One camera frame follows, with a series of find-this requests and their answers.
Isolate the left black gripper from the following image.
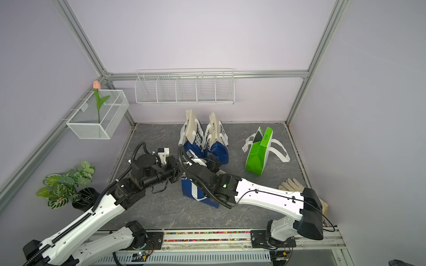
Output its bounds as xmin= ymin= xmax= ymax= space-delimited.
xmin=142 ymin=155 xmax=187 ymax=190

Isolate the blue beige tote bag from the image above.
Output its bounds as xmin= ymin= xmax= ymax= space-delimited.
xmin=181 ymin=175 xmax=219 ymax=208

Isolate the green white takeout bag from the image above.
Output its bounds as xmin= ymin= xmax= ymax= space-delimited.
xmin=242 ymin=127 xmax=291 ymax=176

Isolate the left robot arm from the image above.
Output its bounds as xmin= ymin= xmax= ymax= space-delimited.
xmin=23 ymin=154 xmax=181 ymax=266

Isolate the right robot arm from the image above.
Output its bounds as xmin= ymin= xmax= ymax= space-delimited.
xmin=180 ymin=159 xmax=325 ymax=242

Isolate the back right blue tote bag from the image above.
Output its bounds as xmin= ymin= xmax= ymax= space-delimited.
xmin=203 ymin=113 xmax=229 ymax=165

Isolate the back left blue tote bag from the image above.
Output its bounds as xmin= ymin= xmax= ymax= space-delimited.
xmin=178 ymin=109 xmax=205 ymax=158

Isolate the cream work glove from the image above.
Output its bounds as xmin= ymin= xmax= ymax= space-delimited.
xmin=278 ymin=178 xmax=329 ymax=215

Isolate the potted green plant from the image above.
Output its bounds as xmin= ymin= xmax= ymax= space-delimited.
xmin=35 ymin=161 xmax=99 ymax=212

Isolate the white vent grille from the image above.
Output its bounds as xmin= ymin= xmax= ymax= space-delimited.
xmin=74 ymin=250 xmax=272 ymax=266

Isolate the pink artificial tulip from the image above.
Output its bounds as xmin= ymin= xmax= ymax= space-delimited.
xmin=93 ymin=80 xmax=110 ymax=124

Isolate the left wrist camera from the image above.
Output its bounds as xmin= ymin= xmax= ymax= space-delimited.
xmin=153 ymin=147 xmax=170 ymax=165

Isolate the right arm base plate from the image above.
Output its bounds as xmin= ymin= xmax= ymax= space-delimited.
xmin=250 ymin=229 xmax=296 ymax=250

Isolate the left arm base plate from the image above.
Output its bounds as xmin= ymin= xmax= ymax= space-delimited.
xmin=122 ymin=231 xmax=164 ymax=251

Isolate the white mesh wall basket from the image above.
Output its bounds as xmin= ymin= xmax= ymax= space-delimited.
xmin=67 ymin=89 xmax=129 ymax=140

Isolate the white wire wall shelf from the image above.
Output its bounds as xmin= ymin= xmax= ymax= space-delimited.
xmin=134 ymin=68 xmax=235 ymax=105

